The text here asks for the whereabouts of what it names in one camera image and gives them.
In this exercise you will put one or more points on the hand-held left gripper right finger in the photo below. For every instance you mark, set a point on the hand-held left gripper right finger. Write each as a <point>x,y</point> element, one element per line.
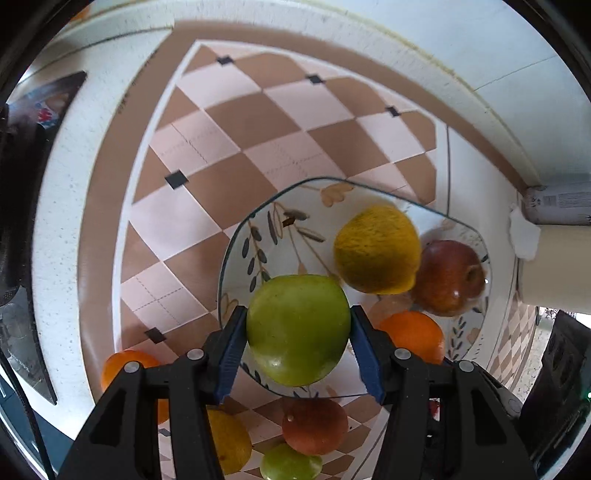
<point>367,355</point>

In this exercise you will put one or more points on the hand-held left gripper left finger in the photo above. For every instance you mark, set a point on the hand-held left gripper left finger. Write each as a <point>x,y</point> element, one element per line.
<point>233,350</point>

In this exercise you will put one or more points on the large green apple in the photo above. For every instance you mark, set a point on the large green apple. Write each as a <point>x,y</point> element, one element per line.
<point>298,330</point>

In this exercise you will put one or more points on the dark red apple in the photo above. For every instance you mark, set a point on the dark red apple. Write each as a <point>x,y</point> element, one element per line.
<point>315,427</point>

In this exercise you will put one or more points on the yellow lemon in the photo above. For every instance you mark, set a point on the yellow lemon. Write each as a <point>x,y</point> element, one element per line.
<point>231,443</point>

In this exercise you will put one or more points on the orange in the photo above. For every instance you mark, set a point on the orange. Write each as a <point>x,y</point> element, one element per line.
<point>411,334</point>
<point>115,364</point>

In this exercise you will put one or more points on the small green apple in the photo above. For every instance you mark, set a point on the small green apple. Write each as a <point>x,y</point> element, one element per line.
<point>288,464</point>

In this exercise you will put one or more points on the floral patterned plate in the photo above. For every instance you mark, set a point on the floral patterned plate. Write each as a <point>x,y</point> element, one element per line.
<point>277,230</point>

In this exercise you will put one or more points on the cream utensil holder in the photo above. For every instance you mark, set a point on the cream utensil holder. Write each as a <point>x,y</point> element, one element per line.
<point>558,267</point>

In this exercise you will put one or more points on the yellow-green citrus fruit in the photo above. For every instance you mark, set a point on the yellow-green citrus fruit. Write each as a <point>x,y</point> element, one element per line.
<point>376,249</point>

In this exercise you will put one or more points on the brownish red apple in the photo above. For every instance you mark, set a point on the brownish red apple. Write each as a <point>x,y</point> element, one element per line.
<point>450,277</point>

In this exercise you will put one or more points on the crumpled white tissue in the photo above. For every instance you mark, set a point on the crumpled white tissue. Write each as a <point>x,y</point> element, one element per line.
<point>524,233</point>

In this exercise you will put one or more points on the grey spray can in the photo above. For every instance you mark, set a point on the grey spray can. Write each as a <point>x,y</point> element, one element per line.
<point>561,203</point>

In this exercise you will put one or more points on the checkered brown table mat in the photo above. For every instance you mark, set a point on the checkered brown table mat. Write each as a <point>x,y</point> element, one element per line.
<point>231,161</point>

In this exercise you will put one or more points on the colourful wall sticker banner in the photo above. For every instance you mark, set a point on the colourful wall sticker banner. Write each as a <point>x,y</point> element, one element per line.
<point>51,106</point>

